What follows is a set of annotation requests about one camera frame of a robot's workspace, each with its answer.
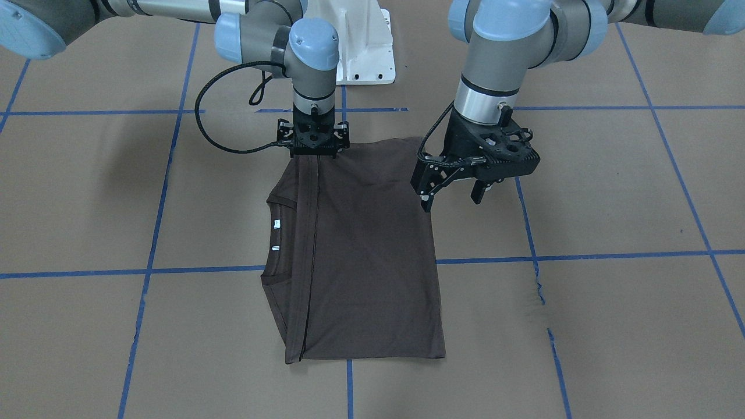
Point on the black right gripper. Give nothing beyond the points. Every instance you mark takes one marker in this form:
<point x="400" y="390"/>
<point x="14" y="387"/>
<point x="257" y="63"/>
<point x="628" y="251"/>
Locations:
<point x="283" y="132"/>

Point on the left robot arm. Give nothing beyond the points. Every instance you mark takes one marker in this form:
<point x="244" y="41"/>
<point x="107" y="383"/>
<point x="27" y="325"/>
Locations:
<point x="507" y="38"/>

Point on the dark brown t-shirt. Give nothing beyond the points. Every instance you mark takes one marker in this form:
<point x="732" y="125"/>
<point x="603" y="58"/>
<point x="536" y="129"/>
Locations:
<point x="351" y="270"/>

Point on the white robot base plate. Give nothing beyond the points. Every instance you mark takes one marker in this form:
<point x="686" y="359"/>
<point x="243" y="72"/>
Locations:
<point x="365" y="40"/>

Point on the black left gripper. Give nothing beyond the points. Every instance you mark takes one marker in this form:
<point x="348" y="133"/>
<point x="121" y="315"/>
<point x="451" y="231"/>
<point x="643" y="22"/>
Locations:
<point x="456" y="141"/>

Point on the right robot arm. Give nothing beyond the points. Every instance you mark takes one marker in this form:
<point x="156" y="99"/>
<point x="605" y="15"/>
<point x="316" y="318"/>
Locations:
<point x="273" y="36"/>

